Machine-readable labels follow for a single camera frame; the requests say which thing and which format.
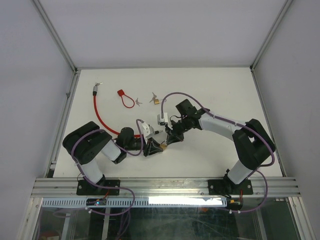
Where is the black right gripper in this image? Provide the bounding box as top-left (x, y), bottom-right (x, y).
top-left (164, 117), bottom-right (190, 145)

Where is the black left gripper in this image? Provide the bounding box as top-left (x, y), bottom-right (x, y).
top-left (125, 136), bottom-right (163, 156)

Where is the medium brass padlock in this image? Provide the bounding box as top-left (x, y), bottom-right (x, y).
top-left (160, 143), bottom-right (168, 151)

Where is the small brass long-shackle padlock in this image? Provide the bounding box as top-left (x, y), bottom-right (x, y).
top-left (149, 92), bottom-right (167, 105)

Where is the red thin-cable padlock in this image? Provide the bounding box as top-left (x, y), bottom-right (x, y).
top-left (117, 89), bottom-right (136, 109)

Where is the thick red cable lock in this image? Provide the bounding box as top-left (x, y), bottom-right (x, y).
top-left (92, 81), bottom-right (161, 138)

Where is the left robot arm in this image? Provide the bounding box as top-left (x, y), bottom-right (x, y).
top-left (62, 121), bottom-right (164, 196)

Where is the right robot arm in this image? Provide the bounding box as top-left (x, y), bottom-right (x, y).
top-left (158, 99), bottom-right (276, 197)

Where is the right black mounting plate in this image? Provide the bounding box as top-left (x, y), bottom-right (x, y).
top-left (207, 179), bottom-right (254, 197)

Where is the black mounting plate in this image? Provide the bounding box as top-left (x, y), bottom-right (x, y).
top-left (207, 179), bottom-right (254, 197)
top-left (76, 178), bottom-right (121, 196)

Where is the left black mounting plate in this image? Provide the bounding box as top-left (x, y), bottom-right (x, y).
top-left (76, 178), bottom-right (121, 196)

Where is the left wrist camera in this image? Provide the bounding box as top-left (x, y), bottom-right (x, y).
top-left (140, 121), bottom-right (155, 141)

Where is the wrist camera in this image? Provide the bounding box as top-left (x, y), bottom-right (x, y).
top-left (157, 112), bottom-right (173, 130)
top-left (140, 121), bottom-right (155, 141)

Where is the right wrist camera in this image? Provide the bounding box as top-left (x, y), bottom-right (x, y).
top-left (157, 112), bottom-right (173, 130)

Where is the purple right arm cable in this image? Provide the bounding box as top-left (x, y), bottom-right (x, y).
top-left (159, 91), bottom-right (276, 215)

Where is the white slotted cable duct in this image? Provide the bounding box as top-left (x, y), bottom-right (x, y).
top-left (42, 196), bottom-right (227, 209)

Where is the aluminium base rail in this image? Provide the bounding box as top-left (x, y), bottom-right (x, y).
top-left (31, 177), bottom-right (301, 198)

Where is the right aluminium frame post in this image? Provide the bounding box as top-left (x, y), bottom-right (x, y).
top-left (250, 0), bottom-right (295, 72)

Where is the aluminium frame post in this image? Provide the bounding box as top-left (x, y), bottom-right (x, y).
top-left (250, 0), bottom-right (295, 72)
top-left (31, 0), bottom-right (78, 74)

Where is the left aluminium frame post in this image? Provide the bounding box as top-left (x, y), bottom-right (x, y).
top-left (31, 0), bottom-right (78, 74)

